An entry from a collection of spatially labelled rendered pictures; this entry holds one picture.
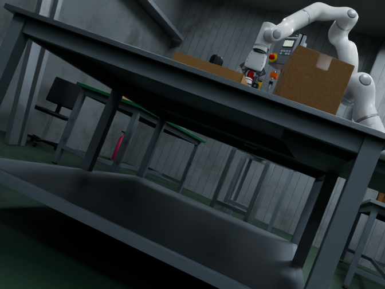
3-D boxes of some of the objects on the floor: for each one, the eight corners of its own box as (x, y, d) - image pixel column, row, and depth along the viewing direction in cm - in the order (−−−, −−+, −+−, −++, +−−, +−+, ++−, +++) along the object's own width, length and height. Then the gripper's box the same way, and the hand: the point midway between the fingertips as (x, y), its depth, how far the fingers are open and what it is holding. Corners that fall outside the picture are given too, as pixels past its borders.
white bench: (135, 176, 564) (157, 122, 566) (183, 198, 538) (205, 141, 540) (44, 160, 386) (77, 81, 389) (108, 190, 360) (143, 105, 362)
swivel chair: (39, 143, 513) (65, 81, 515) (71, 157, 492) (98, 93, 495) (7, 134, 464) (35, 66, 466) (40, 150, 443) (70, 78, 446)
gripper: (244, 43, 220) (231, 75, 219) (275, 53, 216) (262, 85, 215) (246, 48, 227) (233, 78, 227) (275, 58, 223) (262, 89, 222)
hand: (248, 79), depth 221 cm, fingers closed on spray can, 5 cm apart
